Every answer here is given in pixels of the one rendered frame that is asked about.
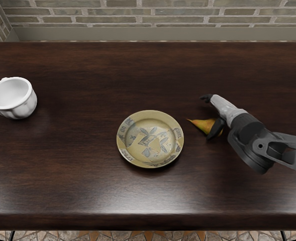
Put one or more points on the white ceramic mug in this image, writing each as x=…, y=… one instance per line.
x=12, y=97

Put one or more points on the patterned beige ceramic plate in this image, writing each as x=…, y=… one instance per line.
x=150, y=138

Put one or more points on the yellow-green pear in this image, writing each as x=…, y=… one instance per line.
x=205, y=124

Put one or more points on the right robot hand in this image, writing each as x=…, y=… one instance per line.
x=224, y=106

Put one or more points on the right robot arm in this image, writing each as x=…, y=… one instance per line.
x=258, y=143

